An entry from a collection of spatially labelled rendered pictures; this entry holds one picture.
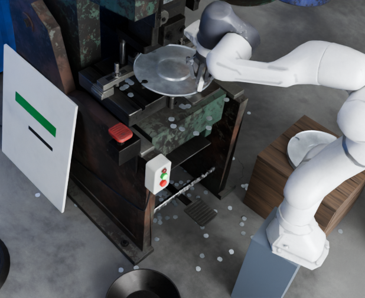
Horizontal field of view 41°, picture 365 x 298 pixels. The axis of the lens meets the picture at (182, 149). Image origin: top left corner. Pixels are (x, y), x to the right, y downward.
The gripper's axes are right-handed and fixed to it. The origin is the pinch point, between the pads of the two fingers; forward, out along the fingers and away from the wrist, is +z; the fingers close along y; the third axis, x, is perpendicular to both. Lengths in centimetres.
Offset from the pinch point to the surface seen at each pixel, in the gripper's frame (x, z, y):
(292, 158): -6, 45, 46
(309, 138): 5, 49, 56
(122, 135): -22.2, -1.0, -25.0
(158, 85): 0.3, 4.1, -14.2
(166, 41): 11.6, -6.2, -12.6
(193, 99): -5.4, 2.3, -2.1
